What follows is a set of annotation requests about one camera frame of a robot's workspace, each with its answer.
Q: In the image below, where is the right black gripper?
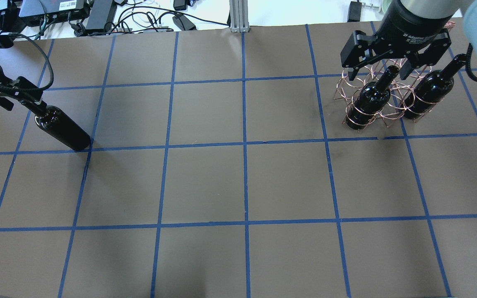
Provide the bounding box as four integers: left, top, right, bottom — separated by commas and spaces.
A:
340, 0, 456, 81

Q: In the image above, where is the black wine bottle being moved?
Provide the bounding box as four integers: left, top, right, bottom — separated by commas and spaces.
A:
23, 101, 91, 151

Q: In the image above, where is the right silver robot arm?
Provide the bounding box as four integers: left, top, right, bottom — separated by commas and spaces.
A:
340, 0, 477, 82

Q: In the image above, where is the black wine bottle in rack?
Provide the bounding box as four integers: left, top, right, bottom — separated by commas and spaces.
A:
345, 65, 399, 130

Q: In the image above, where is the black wine bottle rack end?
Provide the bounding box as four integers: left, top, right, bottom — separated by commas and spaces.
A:
400, 53, 467, 120

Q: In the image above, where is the black electronics box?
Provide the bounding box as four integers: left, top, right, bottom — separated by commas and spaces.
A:
18, 0, 91, 27

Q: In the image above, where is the black power adapter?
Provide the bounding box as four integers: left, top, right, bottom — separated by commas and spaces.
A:
172, 14, 197, 31

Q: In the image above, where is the copper wire wine rack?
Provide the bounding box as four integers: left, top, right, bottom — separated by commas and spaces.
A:
332, 21, 455, 133

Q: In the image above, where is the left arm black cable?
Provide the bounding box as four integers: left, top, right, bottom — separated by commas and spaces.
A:
0, 32, 55, 92

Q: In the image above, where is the aluminium frame post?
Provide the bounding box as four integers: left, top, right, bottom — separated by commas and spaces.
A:
229, 0, 251, 33

